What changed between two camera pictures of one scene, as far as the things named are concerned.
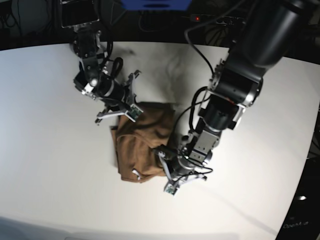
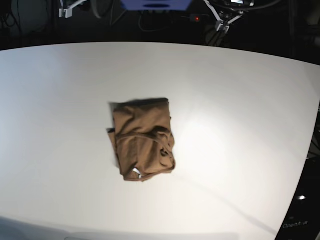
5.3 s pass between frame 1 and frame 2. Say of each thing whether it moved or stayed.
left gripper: moved
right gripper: moved
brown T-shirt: stayed
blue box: stayed
